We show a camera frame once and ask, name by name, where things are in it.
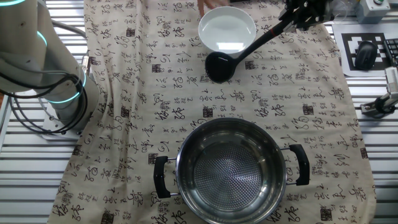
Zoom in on black computer mouse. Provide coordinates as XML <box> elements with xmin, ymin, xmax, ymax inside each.
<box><xmin>354</xmin><ymin>40</ymin><xmax>379</xmax><ymax>71</ymax></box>

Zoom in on small silver camera on clamp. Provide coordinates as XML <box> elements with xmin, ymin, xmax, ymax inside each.
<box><xmin>360</xmin><ymin>66</ymin><xmax>398</xmax><ymax>119</ymax></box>

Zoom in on grey box with dark button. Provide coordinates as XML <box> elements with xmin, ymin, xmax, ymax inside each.
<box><xmin>355</xmin><ymin>0</ymin><xmax>391</xmax><ymax>25</ymax></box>

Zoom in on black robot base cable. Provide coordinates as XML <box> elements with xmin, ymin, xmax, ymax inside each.
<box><xmin>0</xmin><ymin>72</ymin><xmax>90</xmax><ymax>135</ymax></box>

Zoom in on black and white marker sheet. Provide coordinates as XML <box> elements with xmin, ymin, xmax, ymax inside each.
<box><xmin>331</xmin><ymin>23</ymin><xmax>393</xmax><ymax>78</ymax></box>

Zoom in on white ceramic bowl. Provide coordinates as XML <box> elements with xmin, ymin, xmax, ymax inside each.
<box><xmin>198</xmin><ymin>6</ymin><xmax>257</xmax><ymax>60</ymax></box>

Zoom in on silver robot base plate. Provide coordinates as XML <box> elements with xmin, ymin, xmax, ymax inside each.
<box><xmin>42</xmin><ymin>107</ymin><xmax>83</xmax><ymax>141</ymax></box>

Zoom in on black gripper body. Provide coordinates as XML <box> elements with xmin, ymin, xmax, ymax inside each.
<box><xmin>285</xmin><ymin>0</ymin><xmax>336</xmax><ymax>22</ymax></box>

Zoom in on black keyboard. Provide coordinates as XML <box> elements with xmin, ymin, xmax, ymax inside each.
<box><xmin>382</xmin><ymin>38</ymin><xmax>398</xmax><ymax>68</ymax></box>

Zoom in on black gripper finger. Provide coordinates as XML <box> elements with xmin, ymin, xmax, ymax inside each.
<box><xmin>279</xmin><ymin>6</ymin><xmax>301</xmax><ymax>22</ymax></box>
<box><xmin>295</xmin><ymin>14</ymin><xmax>324</xmax><ymax>32</ymax></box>

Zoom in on clear plastic container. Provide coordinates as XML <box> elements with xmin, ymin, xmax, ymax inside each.
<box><xmin>329</xmin><ymin>0</ymin><xmax>357</xmax><ymax>19</ymax></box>

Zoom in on steel pot with black handles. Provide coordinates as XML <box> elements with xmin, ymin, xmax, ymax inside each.
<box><xmin>153</xmin><ymin>117</ymin><xmax>311</xmax><ymax>224</ymax></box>

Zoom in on beige calligraphy print tablecloth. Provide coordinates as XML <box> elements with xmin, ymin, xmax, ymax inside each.
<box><xmin>46</xmin><ymin>0</ymin><xmax>377</xmax><ymax>224</ymax></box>

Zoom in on grey cable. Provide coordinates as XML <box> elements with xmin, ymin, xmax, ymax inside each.
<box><xmin>50</xmin><ymin>19</ymin><xmax>87</xmax><ymax>40</ymax></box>

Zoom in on bare human hand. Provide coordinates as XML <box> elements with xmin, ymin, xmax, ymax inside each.
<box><xmin>197</xmin><ymin>0</ymin><xmax>231</xmax><ymax>18</ymax></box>

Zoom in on black ladle with red tip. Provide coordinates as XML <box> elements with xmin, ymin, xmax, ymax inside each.
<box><xmin>204</xmin><ymin>19</ymin><xmax>296</xmax><ymax>84</ymax></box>

